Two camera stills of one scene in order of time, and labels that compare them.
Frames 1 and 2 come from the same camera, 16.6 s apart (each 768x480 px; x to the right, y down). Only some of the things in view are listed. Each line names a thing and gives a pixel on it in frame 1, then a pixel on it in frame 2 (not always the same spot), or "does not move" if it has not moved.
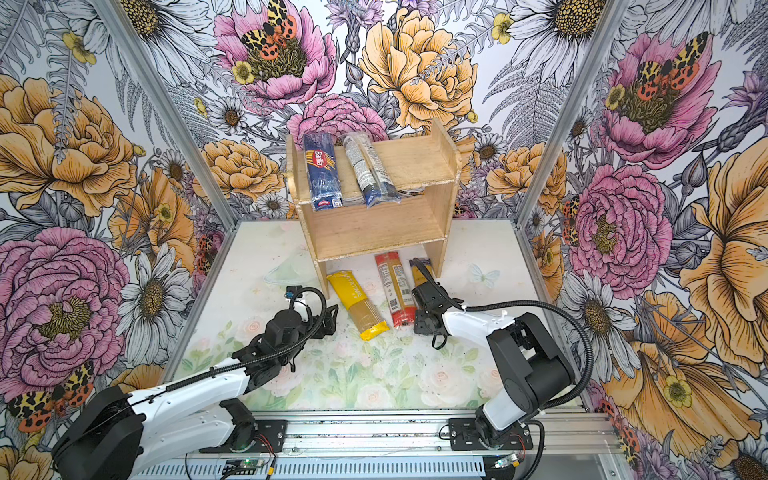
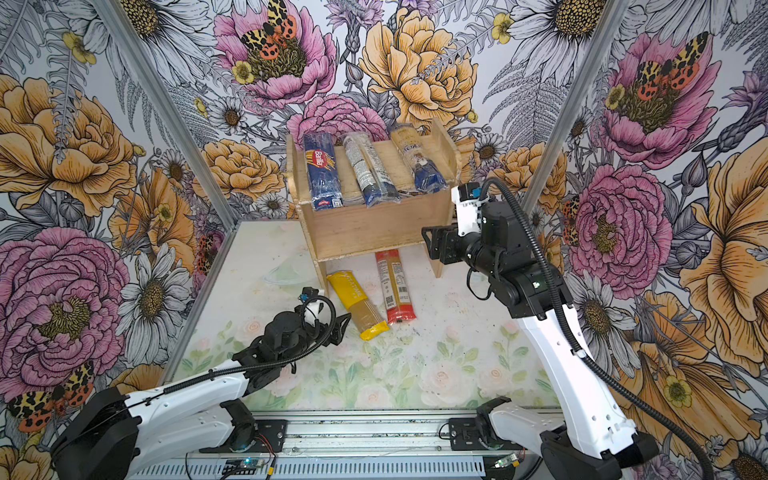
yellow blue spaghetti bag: [418, 276] to [427, 172]
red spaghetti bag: [396, 290] does not move
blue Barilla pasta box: [323, 171] does not move
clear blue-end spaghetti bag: [370, 172] does not move
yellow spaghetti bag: [362, 310] does not move
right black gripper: [419, 323] to [441, 237]
